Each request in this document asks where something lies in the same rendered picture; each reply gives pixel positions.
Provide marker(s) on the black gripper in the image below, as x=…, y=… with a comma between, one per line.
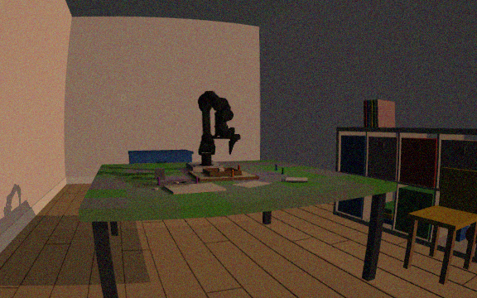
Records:
x=207, y=138

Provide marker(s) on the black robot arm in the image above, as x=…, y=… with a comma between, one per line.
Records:
x=223, y=114

